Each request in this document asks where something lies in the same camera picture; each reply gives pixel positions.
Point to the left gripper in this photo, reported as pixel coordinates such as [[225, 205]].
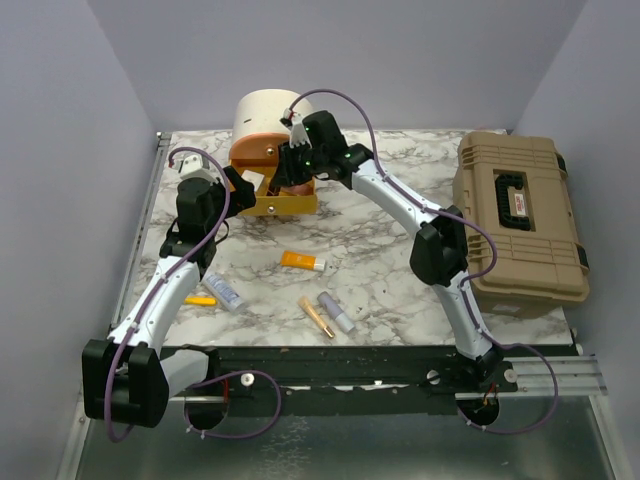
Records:
[[242, 196]]

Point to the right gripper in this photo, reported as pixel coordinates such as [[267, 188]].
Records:
[[286, 174]]

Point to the yellow drawer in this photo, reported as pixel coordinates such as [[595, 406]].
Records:
[[270, 202]]

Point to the peach top drawer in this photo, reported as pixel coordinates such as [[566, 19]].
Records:
[[257, 147]]

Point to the cream round drawer organizer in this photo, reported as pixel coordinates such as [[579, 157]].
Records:
[[260, 112]]

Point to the white small box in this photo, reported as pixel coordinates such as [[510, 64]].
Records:
[[255, 178]]

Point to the pink blush palette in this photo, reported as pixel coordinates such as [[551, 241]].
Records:
[[300, 189]]

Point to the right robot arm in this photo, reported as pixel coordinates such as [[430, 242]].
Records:
[[439, 253]]

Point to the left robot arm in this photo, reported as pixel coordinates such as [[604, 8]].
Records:
[[135, 346]]

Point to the orange sunscreen tube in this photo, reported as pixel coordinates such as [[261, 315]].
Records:
[[302, 261]]

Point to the white blue tube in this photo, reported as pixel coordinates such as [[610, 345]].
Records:
[[223, 292]]

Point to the yellow mascara tube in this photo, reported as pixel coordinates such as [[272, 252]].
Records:
[[201, 301]]

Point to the beige gold concealer tube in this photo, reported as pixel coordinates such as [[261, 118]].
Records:
[[306, 305]]

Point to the lavender white bottle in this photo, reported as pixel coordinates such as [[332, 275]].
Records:
[[335, 312]]

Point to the tan plastic tool case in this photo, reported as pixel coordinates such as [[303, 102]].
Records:
[[524, 249]]

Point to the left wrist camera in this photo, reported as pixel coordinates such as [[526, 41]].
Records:
[[191, 166]]

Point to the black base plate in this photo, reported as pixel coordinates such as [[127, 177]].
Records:
[[264, 401]]

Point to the aluminium rail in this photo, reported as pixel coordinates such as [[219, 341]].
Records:
[[560, 375]]

